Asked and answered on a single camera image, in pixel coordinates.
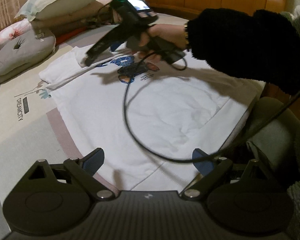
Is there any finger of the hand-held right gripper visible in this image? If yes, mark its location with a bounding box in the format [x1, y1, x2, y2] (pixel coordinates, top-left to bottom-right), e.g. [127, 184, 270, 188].
[84, 26, 127, 67]

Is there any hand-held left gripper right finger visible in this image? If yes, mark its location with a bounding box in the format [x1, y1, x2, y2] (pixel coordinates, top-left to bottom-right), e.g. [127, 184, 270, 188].
[179, 148, 277, 200]

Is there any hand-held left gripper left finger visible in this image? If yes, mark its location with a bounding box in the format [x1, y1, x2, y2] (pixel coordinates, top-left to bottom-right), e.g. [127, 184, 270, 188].
[20, 147, 120, 200]

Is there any white printed shirt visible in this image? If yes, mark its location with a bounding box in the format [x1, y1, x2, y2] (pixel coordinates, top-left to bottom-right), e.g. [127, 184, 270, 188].
[39, 46, 263, 190]

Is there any person's right forearm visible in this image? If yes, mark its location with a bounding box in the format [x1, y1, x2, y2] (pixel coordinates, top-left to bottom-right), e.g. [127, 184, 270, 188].
[187, 7, 300, 97]

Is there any person's right hand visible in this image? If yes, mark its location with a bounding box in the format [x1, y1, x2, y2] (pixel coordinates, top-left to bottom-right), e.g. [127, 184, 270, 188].
[126, 24, 190, 67]

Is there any red cloth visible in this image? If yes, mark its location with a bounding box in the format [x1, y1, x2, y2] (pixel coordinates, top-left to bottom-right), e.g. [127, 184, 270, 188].
[55, 26, 88, 44]

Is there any cream green pillow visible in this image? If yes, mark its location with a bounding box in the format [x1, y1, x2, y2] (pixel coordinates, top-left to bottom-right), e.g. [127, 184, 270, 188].
[30, 1, 115, 38]

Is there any grey round cushion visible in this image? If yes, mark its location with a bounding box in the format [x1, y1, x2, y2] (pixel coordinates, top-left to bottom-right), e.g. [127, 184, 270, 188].
[0, 29, 57, 84]

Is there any pink floral quilt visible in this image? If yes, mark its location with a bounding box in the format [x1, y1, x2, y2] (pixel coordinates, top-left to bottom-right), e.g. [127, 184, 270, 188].
[0, 20, 33, 60]

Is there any patterned orange curtain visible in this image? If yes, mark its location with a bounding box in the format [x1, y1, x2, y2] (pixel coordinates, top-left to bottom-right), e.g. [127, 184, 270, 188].
[0, 0, 50, 34]

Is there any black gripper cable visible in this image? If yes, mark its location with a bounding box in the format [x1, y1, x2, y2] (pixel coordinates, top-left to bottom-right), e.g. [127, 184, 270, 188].
[122, 50, 300, 163]

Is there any gold bracelet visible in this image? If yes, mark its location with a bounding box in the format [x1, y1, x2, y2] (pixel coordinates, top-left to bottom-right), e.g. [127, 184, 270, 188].
[183, 22, 191, 51]

